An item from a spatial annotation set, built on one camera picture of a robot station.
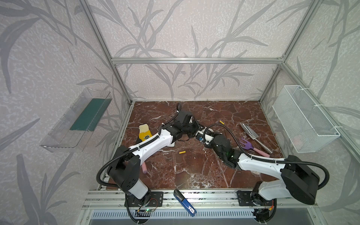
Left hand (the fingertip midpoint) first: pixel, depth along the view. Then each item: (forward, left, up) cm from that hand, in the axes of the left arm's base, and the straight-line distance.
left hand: (208, 124), depth 79 cm
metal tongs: (+5, -35, -21) cm, 41 cm away
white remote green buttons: (-11, +3, +7) cm, 13 cm away
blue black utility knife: (-38, +11, -16) cm, 42 cm away
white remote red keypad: (-3, +22, -21) cm, 31 cm away
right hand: (+2, -1, -3) cm, 4 cm away
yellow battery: (-8, +14, -22) cm, 27 cm away
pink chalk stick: (-19, +37, -18) cm, 45 cm away
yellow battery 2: (+17, -15, -22) cm, 31 cm away
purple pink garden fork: (-3, -29, -21) cm, 36 cm away
